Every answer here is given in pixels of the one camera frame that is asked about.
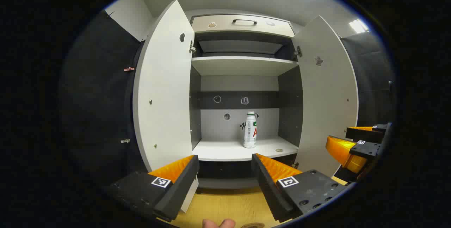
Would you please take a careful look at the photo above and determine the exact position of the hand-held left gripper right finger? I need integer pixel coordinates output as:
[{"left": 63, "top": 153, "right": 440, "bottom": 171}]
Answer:
[{"left": 251, "top": 153, "right": 347, "bottom": 222}]

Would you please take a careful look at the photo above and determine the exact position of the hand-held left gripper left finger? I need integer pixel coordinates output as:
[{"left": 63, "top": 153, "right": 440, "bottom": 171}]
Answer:
[{"left": 106, "top": 155, "right": 200, "bottom": 222}]

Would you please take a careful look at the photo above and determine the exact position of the white cabinet door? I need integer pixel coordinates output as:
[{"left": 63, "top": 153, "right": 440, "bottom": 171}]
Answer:
[
  {"left": 133, "top": 0, "right": 199, "bottom": 214},
  {"left": 292, "top": 16, "right": 359, "bottom": 177}
]

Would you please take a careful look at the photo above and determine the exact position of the white bottle with green band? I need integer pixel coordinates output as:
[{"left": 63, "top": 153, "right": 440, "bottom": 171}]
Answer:
[{"left": 243, "top": 111, "right": 258, "bottom": 148}]

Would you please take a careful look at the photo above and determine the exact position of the white and grey cabinet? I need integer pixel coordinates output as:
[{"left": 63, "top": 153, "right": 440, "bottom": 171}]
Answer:
[{"left": 183, "top": 9, "right": 305, "bottom": 190}]

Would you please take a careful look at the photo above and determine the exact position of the beige cabinet drawer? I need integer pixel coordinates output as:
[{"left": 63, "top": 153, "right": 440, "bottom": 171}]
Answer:
[{"left": 191, "top": 14, "right": 295, "bottom": 38}]

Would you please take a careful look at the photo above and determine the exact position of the black backdrop cloth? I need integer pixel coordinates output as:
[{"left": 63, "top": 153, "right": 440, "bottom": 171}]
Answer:
[
  {"left": 60, "top": 10, "right": 147, "bottom": 186},
  {"left": 340, "top": 31, "right": 396, "bottom": 126}
]

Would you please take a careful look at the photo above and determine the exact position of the small ceiling light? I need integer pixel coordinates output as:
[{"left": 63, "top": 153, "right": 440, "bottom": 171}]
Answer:
[{"left": 349, "top": 19, "right": 369, "bottom": 33}]

